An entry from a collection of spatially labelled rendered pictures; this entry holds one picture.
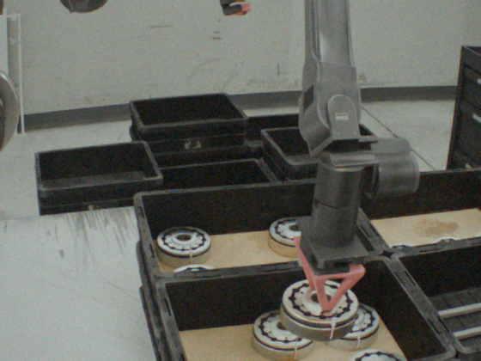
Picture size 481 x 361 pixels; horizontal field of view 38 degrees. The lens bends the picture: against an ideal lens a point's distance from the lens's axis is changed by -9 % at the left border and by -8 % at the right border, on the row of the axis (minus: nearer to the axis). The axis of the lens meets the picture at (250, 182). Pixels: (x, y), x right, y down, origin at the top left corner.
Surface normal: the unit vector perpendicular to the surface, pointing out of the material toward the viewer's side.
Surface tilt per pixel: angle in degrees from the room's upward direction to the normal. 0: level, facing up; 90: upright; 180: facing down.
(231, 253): 0
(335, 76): 49
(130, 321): 0
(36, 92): 90
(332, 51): 39
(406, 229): 0
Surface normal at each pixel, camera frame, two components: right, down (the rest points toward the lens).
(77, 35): 0.31, 0.44
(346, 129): 0.26, -0.24
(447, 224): 0.04, -0.90
